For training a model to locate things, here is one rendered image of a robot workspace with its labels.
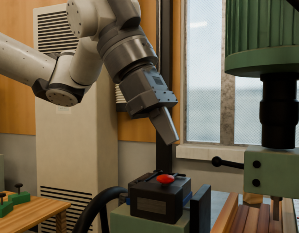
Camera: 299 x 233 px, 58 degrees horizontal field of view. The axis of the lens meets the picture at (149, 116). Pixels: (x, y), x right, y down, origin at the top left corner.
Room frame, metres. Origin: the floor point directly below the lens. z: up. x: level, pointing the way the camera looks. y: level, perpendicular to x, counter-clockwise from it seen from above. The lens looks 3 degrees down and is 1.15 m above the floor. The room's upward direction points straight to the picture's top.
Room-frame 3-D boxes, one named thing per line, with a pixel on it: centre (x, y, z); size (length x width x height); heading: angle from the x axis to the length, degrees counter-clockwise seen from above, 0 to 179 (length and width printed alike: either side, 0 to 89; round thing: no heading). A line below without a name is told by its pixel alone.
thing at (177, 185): (0.48, -0.02, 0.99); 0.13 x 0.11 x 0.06; 155
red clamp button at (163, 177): (0.45, -0.03, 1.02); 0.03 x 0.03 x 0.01
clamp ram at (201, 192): (0.47, -0.06, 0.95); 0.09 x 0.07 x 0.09; 155
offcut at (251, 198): (0.66, -0.26, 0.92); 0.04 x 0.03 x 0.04; 108
